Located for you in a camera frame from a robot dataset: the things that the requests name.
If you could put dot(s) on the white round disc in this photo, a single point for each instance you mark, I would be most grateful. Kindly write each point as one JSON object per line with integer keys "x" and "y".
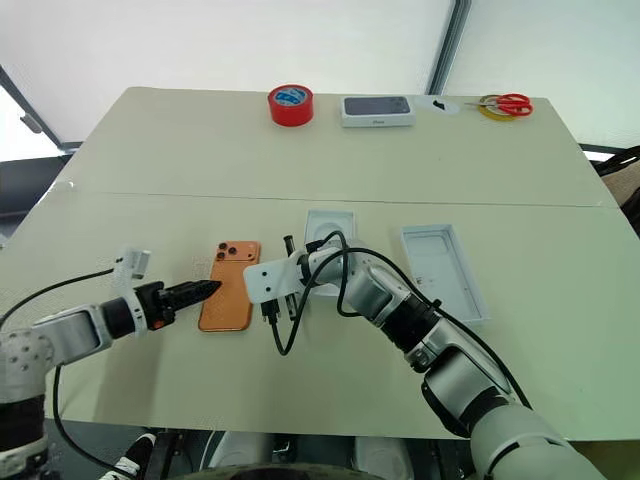
{"x": 425, "y": 106}

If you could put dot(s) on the closed white phone box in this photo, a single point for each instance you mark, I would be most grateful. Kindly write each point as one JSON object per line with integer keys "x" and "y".
{"x": 379, "y": 110}

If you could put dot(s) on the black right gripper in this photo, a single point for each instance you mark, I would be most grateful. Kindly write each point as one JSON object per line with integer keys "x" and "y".
{"x": 302, "y": 274}

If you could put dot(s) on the white phone box lid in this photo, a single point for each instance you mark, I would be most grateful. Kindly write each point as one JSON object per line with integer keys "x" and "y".
{"x": 445, "y": 270}

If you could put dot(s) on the white rounded robot leg shell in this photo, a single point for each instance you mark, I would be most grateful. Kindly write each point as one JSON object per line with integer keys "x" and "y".
{"x": 385, "y": 457}
{"x": 242, "y": 450}

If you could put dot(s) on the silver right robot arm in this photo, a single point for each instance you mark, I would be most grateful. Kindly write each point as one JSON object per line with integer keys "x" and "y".
{"x": 450, "y": 345}

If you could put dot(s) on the white phone box base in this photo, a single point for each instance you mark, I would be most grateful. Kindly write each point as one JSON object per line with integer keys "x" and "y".
{"x": 330, "y": 222}

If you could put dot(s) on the black and white sneaker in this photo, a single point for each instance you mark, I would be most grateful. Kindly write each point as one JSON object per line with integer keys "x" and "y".
{"x": 135, "y": 455}

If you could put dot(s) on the orange smartphone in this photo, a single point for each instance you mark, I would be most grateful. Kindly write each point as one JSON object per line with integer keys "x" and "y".
{"x": 227, "y": 310}

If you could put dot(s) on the dark robot body side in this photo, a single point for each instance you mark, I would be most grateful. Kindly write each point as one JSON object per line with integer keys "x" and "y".
{"x": 22, "y": 435}

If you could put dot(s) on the small black clip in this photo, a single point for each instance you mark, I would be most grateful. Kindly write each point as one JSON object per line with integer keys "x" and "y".
{"x": 439, "y": 105}

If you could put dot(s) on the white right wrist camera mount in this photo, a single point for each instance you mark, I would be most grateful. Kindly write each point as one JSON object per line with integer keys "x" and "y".
{"x": 270, "y": 277}

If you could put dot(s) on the dark window frame post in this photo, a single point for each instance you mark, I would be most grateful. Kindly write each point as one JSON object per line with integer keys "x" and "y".
{"x": 447, "y": 45}

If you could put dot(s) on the dark slanted window frame bar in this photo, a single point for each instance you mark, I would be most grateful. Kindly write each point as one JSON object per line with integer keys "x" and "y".
{"x": 30, "y": 107}

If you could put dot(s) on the red tape roll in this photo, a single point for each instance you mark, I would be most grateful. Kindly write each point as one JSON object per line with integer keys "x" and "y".
{"x": 291, "y": 107}

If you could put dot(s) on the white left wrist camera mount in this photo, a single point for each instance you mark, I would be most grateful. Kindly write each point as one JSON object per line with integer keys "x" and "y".
{"x": 131, "y": 265}

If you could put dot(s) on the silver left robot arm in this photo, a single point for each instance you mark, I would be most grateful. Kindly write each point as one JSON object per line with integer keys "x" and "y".
{"x": 75, "y": 332}

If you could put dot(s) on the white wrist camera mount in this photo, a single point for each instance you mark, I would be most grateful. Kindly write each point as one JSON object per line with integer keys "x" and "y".
{"x": 270, "y": 277}
{"x": 131, "y": 265}

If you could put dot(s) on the yellow tape roll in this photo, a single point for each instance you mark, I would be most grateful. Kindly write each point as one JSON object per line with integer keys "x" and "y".
{"x": 492, "y": 114}

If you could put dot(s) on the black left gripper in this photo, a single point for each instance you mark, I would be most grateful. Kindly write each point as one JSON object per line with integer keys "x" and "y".
{"x": 157, "y": 302}

